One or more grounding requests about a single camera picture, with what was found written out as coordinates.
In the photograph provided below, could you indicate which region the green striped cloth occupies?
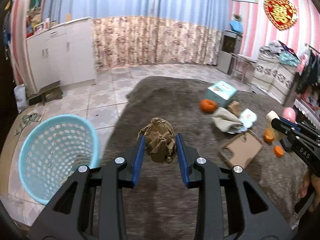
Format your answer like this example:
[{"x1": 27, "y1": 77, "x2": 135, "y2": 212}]
[{"x1": 14, "y1": 112, "x2": 42, "y2": 137}]

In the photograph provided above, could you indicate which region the pile of clothes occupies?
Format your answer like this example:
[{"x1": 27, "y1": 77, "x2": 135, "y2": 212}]
[{"x1": 259, "y1": 40, "x2": 300, "y2": 67}]

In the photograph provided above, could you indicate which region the blue floral curtain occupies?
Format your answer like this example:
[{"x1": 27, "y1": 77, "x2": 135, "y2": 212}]
[
  {"x1": 150, "y1": 0, "x2": 230, "y2": 67},
  {"x1": 45, "y1": 0, "x2": 160, "y2": 69}
]

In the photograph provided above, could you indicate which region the row of hanging clothes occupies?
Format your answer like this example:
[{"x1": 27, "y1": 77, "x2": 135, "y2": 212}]
[{"x1": 295, "y1": 47, "x2": 320, "y2": 95}]

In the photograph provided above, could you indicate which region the person's right hand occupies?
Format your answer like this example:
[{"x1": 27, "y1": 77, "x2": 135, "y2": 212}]
[{"x1": 298, "y1": 172, "x2": 315, "y2": 201}]

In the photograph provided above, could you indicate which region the pink pig-shaped cup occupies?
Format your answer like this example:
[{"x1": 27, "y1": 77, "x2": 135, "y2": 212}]
[{"x1": 282, "y1": 107, "x2": 297, "y2": 123}]

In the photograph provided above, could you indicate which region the low stand with lace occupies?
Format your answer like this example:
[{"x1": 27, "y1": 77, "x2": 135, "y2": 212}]
[{"x1": 292, "y1": 97, "x2": 320, "y2": 120}]

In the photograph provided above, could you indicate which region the brown crumpled paper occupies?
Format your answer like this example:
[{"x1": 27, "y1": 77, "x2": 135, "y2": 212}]
[{"x1": 229, "y1": 101, "x2": 242, "y2": 115}]

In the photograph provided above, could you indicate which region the grey shaggy rug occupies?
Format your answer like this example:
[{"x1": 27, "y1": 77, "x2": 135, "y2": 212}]
[{"x1": 82, "y1": 76, "x2": 320, "y2": 240}]

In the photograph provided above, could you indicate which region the silver foil wrapper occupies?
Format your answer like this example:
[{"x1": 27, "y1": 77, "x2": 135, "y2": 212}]
[{"x1": 226, "y1": 125, "x2": 249, "y2": 133}]

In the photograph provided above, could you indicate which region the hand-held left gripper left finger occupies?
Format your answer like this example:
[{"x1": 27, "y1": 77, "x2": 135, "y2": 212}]
[{"x1": 27, "y1": 134, "x2": 147, "y2": 240}]

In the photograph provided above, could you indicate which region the grey water dispenser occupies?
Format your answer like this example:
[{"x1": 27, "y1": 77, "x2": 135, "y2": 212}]
[{"x1": 216, "y1": 29, "x2": 243, "y2": 74}]

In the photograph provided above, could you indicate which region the chest with patterned cover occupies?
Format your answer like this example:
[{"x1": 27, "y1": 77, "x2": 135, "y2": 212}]
[{"x1": 250, "y1": 51, "x2": 300, "y2": 105}]

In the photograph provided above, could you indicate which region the blue cloth cover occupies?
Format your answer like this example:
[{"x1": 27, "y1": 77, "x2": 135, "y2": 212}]
[{"x1": 229, "y1": 20, "x2": 244, "y2": 34}]

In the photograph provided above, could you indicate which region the dark low stool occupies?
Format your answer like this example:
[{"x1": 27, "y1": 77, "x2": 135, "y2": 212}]
[{"x1": 29, "y1": 81, "x2": 63, "y2": 105}]

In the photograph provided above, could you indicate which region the light blue plastic basket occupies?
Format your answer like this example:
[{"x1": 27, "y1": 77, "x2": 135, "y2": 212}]
[{"x1": 18, "y1": 114, "x2": 100, "y2": 205}]

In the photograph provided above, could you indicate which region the brown cloth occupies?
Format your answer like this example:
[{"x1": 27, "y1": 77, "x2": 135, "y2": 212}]
[{"x1": 138, "y1": 117, "x2": 177, "y2": 164}]

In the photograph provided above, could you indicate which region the beige cloth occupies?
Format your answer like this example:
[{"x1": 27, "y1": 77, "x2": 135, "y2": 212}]
[{"x1": 211, "y1": 107, "x2": 244, "y2": 133}]

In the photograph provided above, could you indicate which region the white cabinet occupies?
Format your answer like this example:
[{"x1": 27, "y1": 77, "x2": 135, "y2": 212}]
[{"x1": 26, "y1": 17, "x2": 97, "y2": 90}]

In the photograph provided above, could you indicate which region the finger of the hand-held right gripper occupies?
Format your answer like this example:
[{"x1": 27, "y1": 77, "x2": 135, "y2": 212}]
[
  {"x1": 279, "y1": 116, "x2": 308, "y2": 132},
  {"x1": 271, "y1": 117, "x2": 295, "y2": 141}
]

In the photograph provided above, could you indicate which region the white plastic bag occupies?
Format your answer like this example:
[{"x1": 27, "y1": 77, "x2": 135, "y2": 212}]
[{"x1": 14, "y1": 84, "x2": 28, "y2": 114}]

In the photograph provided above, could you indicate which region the brown phone case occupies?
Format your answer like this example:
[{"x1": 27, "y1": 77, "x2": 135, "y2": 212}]
[{"x1": 218, "y1": 131, "x2": 263, "y2": 169}]

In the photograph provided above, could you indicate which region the red heart wall decoration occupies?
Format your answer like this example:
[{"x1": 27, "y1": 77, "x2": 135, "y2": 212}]
[{"x1": 263, "y1": 0, "x2": 299, "y2": 32}]

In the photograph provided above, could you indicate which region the teal cardboard box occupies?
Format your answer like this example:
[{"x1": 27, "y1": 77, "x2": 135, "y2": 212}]
[{"x1": 205, "y1": 81, "x2": 237, "y2": 107}]

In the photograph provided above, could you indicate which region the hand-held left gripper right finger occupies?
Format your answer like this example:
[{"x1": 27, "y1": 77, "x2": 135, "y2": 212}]
[{"x1": 175, "y1": 133, "x2": 293, "y2": 240}]

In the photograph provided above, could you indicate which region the pink hanging bag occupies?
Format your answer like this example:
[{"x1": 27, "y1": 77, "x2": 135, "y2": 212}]
[{"x1": 296, "y1": 52, "x2": 312, "y2": 75}]

